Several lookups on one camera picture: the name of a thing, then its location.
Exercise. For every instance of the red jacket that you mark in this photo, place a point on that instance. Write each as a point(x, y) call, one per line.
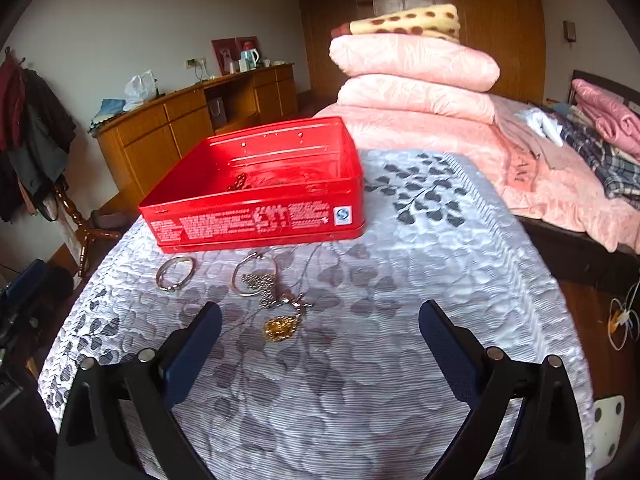
point(11, 105)

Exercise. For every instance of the dark grey jacket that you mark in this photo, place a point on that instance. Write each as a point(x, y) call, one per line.
point(40, 140)

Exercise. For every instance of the folded pink blanket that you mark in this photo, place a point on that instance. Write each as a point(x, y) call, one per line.
point(610, 115)

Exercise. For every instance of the red tin box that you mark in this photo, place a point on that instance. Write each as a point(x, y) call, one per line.
point(250, 225)

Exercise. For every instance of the white leaf patterned quilt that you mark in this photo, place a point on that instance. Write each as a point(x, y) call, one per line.
point(350, 385)

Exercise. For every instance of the bed with pink sheet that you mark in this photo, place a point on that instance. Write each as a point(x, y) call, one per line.
point(450, 135)

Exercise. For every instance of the beige brown cloth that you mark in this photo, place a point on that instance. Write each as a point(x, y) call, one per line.
point(530, 150)

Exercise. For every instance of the red photo frame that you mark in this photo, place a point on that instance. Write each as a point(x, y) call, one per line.
point(248, 41)
point(222, 55)

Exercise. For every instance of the grey paper bag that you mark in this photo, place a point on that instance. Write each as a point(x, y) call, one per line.
point(217, 112)

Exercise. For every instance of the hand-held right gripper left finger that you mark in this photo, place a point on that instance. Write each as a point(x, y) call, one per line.
point(192, 355)

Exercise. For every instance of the wall power outlet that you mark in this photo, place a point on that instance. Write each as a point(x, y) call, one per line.
point(195, 62)

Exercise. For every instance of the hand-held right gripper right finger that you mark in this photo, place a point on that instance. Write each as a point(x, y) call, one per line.
point(447, 350)

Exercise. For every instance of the blue cloth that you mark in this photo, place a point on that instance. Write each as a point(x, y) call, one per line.
point(107, 112)

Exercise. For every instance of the white plastic bag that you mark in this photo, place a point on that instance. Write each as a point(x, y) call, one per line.
point(141, 90)

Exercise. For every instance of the plain silver bangle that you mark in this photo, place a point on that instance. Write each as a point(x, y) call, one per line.
point(172, 288)

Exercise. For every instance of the wooden coat rack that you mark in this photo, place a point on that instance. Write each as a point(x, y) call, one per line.
point(75, 215)

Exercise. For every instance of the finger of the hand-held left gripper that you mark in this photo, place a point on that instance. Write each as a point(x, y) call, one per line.
point(27, 280)

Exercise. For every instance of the folded plaid clothes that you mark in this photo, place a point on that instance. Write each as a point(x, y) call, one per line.
point(605, 165)

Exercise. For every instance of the folded pink quilt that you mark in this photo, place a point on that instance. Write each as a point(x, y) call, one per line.
point(410, 60)
point(415, 100)

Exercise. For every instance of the dark wooden headboard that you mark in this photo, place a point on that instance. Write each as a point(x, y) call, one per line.
point(582, 77)

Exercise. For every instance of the white plate with holes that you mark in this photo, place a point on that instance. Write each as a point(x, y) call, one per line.
point(607, 430)

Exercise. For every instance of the wooden desk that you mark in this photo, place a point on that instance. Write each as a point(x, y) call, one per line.
point(150, 145)

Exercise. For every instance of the pale green kettle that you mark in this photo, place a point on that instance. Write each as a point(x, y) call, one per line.
point(249, 57)

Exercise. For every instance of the white cloth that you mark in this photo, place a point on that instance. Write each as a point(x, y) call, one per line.
point(545, 127)

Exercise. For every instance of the small wall ornament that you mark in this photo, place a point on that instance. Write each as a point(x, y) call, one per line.
point(569, 31)

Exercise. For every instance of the yellow spotted blanket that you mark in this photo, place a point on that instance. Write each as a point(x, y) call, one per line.
point(400, 22)

